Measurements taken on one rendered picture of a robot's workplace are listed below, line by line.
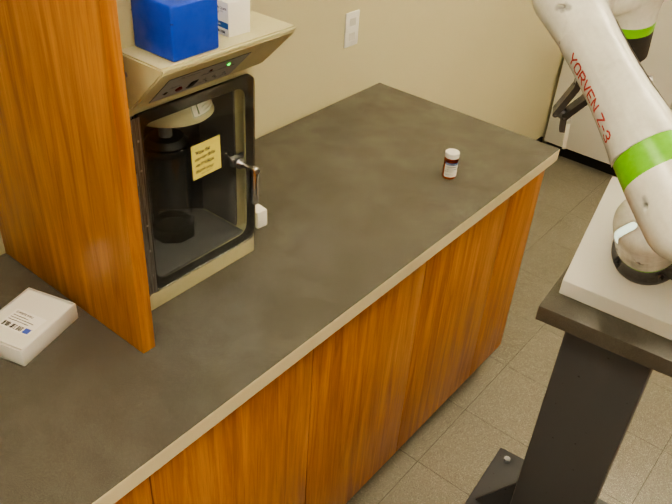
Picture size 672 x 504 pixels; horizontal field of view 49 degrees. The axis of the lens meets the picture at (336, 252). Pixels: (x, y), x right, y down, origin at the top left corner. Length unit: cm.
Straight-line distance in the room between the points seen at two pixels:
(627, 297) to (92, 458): 113
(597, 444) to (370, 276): 71
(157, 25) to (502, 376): 204
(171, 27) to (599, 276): 105
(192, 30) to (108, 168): 27
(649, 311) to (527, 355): 134
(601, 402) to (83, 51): 136
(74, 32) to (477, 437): 194
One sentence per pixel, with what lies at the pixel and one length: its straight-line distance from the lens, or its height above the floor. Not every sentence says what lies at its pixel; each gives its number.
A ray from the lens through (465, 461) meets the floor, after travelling 259.
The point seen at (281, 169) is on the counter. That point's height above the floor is 94.
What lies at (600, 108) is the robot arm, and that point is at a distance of 120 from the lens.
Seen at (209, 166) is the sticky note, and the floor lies 123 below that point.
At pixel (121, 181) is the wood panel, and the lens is 128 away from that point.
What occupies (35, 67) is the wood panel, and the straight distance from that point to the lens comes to 138.
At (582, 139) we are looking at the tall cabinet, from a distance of 438.
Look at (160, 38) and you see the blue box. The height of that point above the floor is 154.
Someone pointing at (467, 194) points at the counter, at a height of 94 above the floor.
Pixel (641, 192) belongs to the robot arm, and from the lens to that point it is 114.
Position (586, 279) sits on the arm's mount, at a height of 99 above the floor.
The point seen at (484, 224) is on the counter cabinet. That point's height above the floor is 82.
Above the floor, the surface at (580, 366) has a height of 78.
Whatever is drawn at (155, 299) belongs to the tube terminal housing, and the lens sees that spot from 160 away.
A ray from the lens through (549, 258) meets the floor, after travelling 359.
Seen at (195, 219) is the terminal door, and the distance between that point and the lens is 156.
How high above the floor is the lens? 197
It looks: 36 degrees down
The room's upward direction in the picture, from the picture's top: 4 degrees clockwise
